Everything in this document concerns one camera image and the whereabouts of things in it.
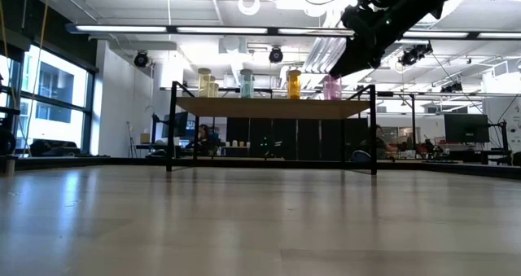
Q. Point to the teal medicine bottle white cap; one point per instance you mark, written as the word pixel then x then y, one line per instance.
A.
pixel 246 84

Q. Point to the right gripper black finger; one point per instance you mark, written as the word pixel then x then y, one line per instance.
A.
pixel 352 60

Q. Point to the orange medicine bottle white cap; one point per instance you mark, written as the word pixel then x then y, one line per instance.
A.
pixel 294 85

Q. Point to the long ceiling light strip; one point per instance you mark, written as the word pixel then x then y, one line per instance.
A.
pixel 163 29

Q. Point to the black background robot arm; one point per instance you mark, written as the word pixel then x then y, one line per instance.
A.
pixel 429 147

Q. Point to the wooden shelf black metal frame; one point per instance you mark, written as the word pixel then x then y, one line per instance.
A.
pixel 264 107

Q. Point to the black cabinet row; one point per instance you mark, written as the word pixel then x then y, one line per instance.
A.
pixel 309 137

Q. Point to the large black monitor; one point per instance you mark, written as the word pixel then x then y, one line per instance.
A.
pixel 466 128

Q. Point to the black ceiling spotlight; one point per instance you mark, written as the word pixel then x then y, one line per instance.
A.
pixel 141 59
pixel 275 55

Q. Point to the pink medicine bottle white cap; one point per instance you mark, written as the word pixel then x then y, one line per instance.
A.
pixel 331 89

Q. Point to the window wall black frames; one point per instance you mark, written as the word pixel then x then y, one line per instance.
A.
pixel 53 105

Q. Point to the black ceiling track camera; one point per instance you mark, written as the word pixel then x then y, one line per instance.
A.
pixel 452 86
pixel 415 54

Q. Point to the black sofa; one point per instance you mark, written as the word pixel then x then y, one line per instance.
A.
pixel 53 147

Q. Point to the thin tripod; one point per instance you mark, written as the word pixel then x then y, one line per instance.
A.
pixel 131 139

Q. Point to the small black monitor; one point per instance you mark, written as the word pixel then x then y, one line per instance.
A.
pixel 181 125

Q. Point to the cardboard box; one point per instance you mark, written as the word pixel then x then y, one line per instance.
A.
pixel 145 138

